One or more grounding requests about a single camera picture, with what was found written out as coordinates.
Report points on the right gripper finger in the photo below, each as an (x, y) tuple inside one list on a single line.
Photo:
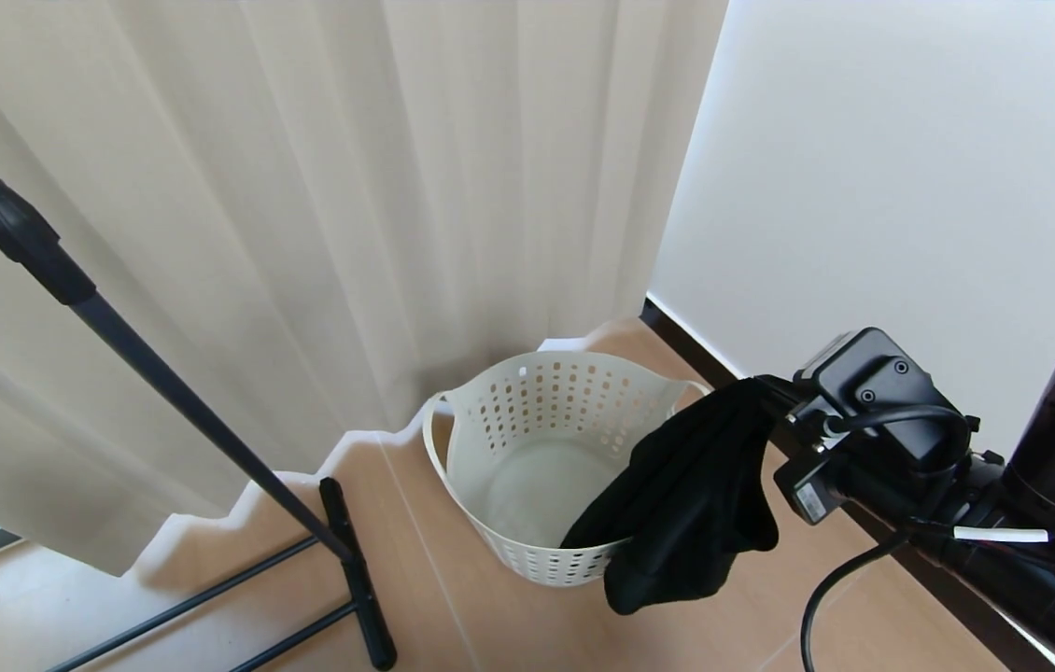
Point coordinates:
[(784, 397)]

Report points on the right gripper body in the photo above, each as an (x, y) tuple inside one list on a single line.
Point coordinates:
[(873, 490)]

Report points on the black t-shirt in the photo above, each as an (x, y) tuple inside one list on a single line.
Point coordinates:
[(686, 504)]

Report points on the white laundry basket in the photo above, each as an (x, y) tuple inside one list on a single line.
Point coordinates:
[(527, 392)]

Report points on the black clothes rack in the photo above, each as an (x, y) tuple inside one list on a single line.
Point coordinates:
[(23, 238)]

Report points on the beige curtain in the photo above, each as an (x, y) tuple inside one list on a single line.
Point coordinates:
[(303, 187)]

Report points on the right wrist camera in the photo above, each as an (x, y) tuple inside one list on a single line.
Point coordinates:
[(873, 383)]

